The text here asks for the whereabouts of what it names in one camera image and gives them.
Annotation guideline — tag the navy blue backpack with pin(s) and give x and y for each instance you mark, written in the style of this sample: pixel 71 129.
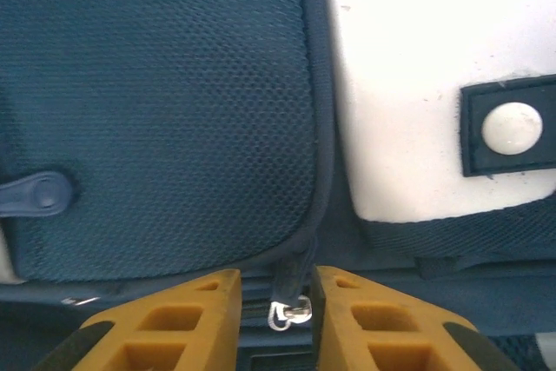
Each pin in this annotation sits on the navy blue backpack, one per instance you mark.
pixel 174 84

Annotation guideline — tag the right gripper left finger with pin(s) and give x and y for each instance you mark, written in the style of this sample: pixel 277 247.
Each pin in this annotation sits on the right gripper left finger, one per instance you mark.
pixel 174 319

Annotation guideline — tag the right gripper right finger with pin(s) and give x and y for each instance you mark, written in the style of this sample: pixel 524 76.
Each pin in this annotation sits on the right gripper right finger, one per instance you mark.
pixel 382 319

